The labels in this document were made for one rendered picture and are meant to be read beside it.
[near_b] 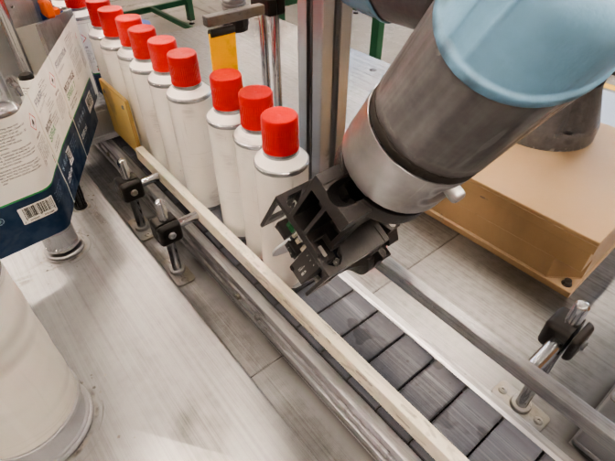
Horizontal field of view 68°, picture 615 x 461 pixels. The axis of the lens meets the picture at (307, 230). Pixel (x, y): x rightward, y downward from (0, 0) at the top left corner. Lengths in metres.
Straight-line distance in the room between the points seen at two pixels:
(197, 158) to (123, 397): 0.28
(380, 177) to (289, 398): 0.30
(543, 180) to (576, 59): 0.48
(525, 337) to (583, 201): 0.19
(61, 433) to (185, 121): 0.34
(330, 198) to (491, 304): 0.37
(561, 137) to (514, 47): 0.55
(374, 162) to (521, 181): 0.42
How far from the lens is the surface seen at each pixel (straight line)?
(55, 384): 0.41
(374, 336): 0.49
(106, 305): 0.55
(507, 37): 0.19
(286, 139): 0.40
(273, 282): 0.48
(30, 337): 0.38
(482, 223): 0.67
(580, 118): 0.75
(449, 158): 0.23
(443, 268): 0.64
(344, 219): 0.27
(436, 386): 0.47
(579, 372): 0.59
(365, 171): 0.26
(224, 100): 0.49
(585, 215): 0.64
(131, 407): 0.47
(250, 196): 0.49
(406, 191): 0.26
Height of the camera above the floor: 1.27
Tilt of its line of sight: 42 degrees down
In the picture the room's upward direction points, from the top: straight up
